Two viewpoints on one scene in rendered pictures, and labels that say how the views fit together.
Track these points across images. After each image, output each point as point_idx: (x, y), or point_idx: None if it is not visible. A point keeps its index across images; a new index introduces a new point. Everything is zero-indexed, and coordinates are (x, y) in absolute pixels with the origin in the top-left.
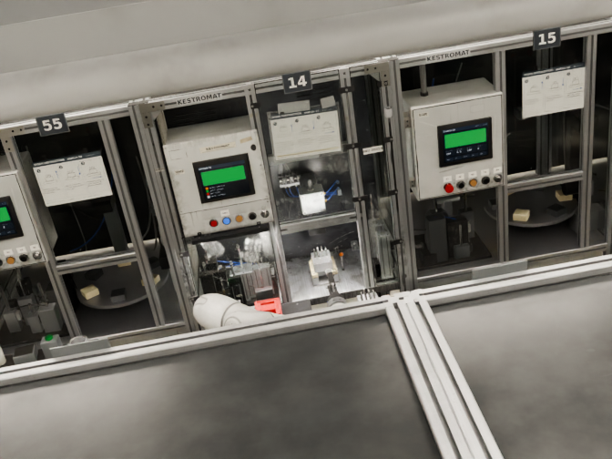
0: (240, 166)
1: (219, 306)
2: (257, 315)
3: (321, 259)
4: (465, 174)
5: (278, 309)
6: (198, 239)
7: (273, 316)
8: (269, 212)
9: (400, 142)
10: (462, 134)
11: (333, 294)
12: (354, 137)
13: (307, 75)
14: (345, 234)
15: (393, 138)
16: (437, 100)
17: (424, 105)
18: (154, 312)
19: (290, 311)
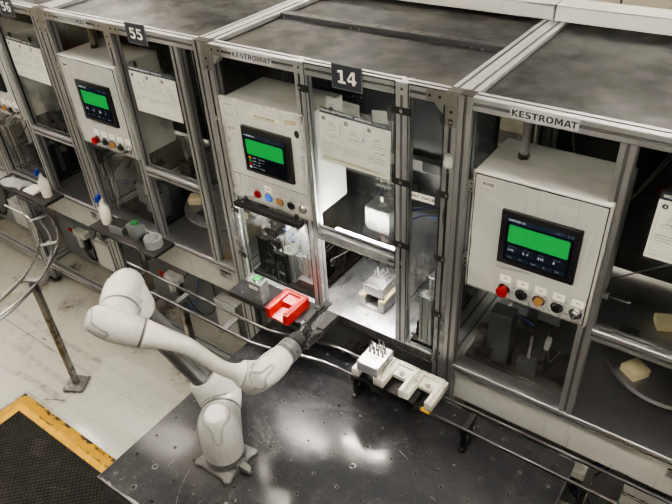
0: (279, 149)
1: (107, 289)
2: (118, 321)
3: (377, 281)
4: (531, 286)
5: (291, 308)
6: (239, 203)
7: (144, 330)
8: (306, 210)
9: (458, 204)
10: (534, 234)
11: (295, 334)
12: (403, 172)
13: (358, 74)
14: None
15: (449, 196)
16: (521, 174)
17: (496, 173)
18: (212, 247)
19: None
